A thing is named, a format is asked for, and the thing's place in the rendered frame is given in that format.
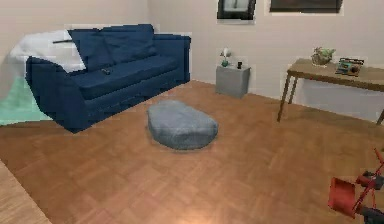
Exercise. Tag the grey cube side table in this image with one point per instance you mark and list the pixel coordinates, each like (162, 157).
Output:
(232, 81)

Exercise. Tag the grey floor cushion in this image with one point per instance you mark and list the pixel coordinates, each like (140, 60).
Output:
(180, 124)

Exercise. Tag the green plant in bowl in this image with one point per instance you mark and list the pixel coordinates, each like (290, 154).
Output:
(321, 55)

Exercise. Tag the black framed picture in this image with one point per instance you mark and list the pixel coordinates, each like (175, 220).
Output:
(236, 9)

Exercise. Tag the red toy cart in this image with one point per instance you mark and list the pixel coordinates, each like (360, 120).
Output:
(346, 196)

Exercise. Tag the black remote control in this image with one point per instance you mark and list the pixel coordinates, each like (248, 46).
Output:
(106, 71)

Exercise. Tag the small plant in green pot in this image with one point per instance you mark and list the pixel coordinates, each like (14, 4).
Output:
(225, 57)

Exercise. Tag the brown wooden table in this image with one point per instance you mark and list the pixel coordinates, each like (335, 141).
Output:
(346, 77)

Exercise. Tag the dark framed wide picture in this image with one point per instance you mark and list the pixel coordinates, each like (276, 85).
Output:
(305, 5)

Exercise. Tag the white bed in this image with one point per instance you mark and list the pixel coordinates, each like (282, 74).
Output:
(46, 50)

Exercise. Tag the teal and black radio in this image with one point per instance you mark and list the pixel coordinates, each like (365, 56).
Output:
(349, 66)

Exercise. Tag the dark blue sofa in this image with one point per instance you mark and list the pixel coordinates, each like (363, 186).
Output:
(110, 80)

